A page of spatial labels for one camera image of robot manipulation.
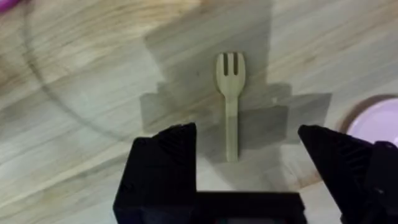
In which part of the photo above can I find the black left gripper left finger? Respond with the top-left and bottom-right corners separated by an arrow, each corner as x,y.
113,122 -> 198,224

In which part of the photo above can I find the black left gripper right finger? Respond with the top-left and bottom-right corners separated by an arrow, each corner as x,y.
297,124 -> 398,224

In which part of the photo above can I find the pink plate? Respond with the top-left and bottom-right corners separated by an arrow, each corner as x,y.
346,97 -> 398,147

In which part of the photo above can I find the wooden fork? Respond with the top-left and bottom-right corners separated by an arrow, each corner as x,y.
215,52 -> 246,163

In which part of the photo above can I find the magenta object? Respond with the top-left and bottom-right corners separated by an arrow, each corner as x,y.
0,0 -> 22,14

